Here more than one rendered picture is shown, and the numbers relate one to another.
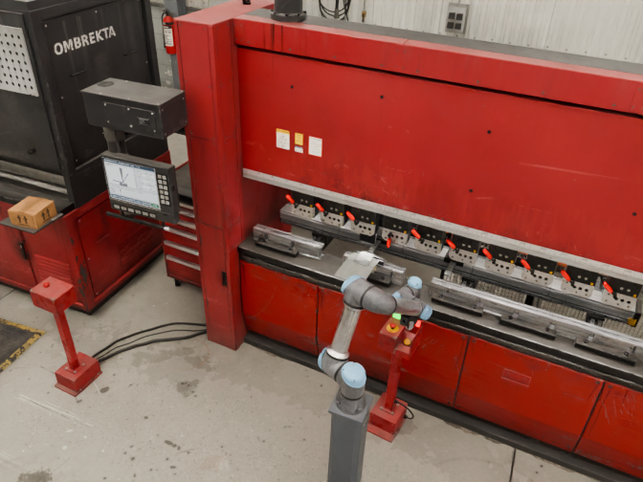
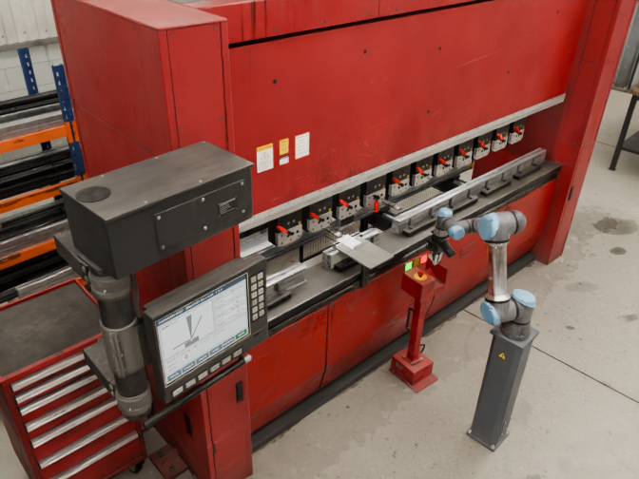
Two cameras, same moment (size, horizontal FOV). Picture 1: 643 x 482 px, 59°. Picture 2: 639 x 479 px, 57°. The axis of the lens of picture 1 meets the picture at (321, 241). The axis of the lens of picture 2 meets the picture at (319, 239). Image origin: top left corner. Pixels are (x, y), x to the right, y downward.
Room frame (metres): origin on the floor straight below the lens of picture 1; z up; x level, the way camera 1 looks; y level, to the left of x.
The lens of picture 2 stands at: (1.99, 2.28, 2.70)
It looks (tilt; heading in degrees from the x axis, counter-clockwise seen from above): 32 degrees down; 292
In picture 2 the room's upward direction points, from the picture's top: 2 degrees clockwise
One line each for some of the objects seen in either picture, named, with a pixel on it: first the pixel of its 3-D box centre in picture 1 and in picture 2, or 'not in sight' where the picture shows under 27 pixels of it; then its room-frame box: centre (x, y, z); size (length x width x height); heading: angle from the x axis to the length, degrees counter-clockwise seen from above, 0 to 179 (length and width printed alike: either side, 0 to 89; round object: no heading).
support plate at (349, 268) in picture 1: (356, 268); (364, 252); (2.74, -0.22, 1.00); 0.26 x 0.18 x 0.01; 155
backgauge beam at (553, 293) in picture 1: (441, 256); (357, 207); (2.98, -0.77, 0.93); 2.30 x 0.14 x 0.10; 65
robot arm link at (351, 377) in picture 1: (352, 379); (520, 305); (1.92, -0.17, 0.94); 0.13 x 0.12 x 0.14; 43
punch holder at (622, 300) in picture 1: (621, 289); (496, 136); (2.29, -1.52, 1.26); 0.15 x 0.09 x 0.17; 65
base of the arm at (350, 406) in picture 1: (351, 396); (516, 323); (1.91, -0.18, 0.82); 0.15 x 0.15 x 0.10
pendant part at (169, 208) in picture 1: (144, 186); (206, 321); (2.89, 1.03, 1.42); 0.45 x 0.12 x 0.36; 70
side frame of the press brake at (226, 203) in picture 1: (245, 185); (166, 269); (3.44, 0.53, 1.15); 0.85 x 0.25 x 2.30; 155
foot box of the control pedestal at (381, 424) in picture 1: (387, 416); (415, 368); (2.42, -0.46, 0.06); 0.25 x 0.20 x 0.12; 150
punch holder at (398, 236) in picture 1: (397, 227); (370, 188); (2.80, -0.44, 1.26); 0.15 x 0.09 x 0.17; 65
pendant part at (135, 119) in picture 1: (143, 161); (175, 292); (2.99, 1.05, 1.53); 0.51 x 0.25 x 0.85; 70
